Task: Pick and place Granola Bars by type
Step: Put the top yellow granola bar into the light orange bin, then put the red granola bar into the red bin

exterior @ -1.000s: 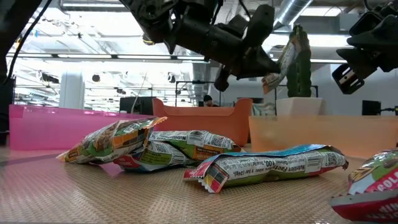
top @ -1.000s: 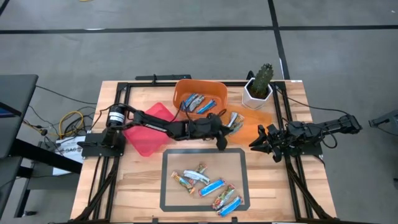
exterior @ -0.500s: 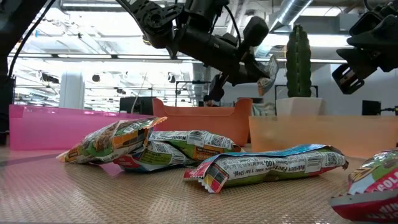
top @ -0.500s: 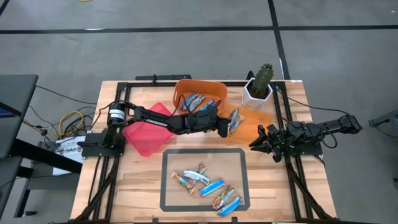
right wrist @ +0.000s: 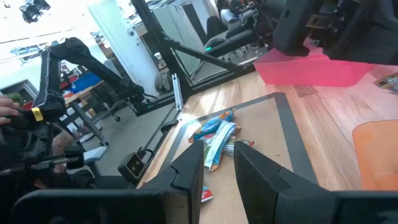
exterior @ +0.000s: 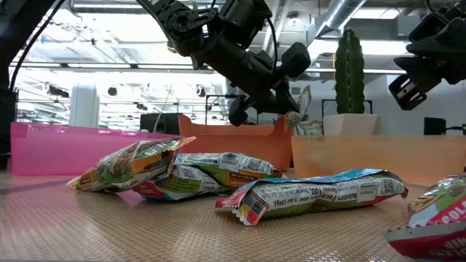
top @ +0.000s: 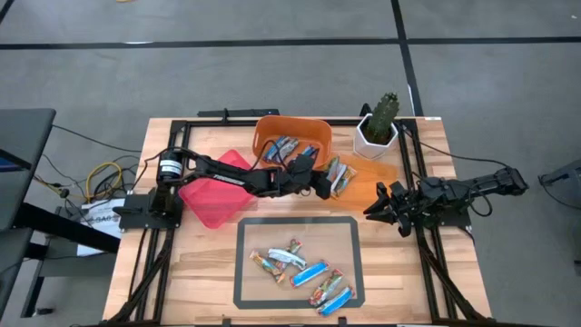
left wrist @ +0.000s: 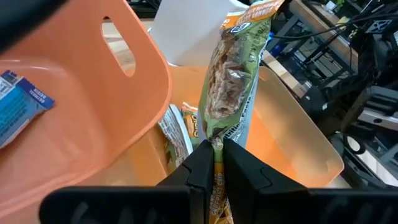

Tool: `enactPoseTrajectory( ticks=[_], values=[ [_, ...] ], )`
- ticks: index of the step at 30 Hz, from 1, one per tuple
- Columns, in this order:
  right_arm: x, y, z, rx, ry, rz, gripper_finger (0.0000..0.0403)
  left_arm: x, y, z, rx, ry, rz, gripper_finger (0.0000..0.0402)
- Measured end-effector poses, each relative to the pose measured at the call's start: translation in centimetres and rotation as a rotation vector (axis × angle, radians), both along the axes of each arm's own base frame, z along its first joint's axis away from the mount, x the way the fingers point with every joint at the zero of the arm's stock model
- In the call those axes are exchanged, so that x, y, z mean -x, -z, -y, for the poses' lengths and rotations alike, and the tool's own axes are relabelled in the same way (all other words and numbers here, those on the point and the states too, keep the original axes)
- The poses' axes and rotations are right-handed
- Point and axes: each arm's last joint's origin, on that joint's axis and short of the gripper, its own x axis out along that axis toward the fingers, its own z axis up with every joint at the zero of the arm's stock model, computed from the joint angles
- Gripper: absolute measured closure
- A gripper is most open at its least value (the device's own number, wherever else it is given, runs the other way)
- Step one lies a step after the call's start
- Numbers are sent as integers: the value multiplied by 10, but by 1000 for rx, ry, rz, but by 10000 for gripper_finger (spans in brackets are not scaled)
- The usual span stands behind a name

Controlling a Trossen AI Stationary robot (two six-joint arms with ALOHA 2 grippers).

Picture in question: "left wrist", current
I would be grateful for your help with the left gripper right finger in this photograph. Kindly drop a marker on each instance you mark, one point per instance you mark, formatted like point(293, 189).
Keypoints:
point(264, 196)

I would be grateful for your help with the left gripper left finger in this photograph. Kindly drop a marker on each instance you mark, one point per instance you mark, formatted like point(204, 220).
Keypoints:
point(186, 193)

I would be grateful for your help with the brown orange crunch bar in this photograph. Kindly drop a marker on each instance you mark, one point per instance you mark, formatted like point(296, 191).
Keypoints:
point(178, 127)

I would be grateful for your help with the green and orange granola bar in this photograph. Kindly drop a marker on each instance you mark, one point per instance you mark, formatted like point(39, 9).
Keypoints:
point(230, 77)

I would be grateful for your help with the blue granola bar wrapper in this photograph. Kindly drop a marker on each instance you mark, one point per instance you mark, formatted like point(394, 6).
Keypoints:
point(18, 105)

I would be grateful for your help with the translucent orange plastic bin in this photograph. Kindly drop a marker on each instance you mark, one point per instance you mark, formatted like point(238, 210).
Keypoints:
point(295, 140)

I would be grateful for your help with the white square planter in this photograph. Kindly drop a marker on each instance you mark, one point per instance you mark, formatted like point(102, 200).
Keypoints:
point(186, 31)

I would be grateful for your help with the wooden background table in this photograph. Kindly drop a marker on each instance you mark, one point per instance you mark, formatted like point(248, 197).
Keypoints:
point(323, 34)

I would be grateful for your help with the black background machinery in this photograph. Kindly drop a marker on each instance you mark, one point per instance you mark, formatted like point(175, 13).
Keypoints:
point(373, 62)

